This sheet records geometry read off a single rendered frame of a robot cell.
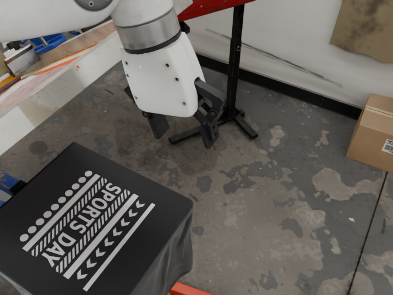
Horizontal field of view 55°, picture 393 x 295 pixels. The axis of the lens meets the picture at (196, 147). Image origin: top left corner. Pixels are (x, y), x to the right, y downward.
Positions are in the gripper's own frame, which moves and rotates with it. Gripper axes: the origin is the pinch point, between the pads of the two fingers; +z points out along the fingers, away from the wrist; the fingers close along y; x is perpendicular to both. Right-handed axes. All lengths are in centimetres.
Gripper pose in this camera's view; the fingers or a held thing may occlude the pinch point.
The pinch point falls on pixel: (185, 133)
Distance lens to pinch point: 56.1
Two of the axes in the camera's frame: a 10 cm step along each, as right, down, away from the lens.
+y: 8.2, 1.6, -5.5
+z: 2.5, 7.6, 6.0
